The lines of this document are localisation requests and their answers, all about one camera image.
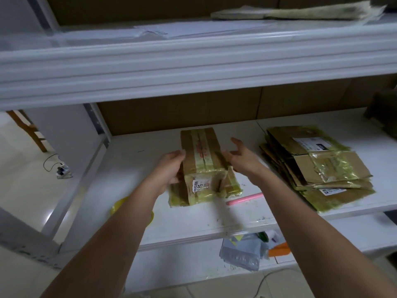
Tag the person's left hand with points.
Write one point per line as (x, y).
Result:
(166, 170)

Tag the person's right hand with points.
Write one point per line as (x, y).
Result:
(248, 161)

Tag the large plain cardboard box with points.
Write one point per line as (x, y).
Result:
(201, 164)

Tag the pink utility knife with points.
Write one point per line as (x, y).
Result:
(245, 198)

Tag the yellow tape roll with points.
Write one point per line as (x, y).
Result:
(118, 206)

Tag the stack of cardboard boxes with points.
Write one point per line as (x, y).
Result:
(319, 164)

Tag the white metal shelf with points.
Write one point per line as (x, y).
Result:
(155, 59)

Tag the labelled taped cardboard box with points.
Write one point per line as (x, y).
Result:
(383, 111)

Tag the person's left forearm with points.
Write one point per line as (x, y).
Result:
(102, 251)

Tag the person's right forearm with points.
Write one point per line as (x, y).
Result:
(329, 239)

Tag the package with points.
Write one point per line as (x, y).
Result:
(298, 11)

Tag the orange plastic object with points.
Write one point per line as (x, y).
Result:
(279, 249)

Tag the white power strip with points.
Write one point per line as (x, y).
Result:
(63, 170)

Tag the wooden chair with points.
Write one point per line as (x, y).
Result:
(28, 130)

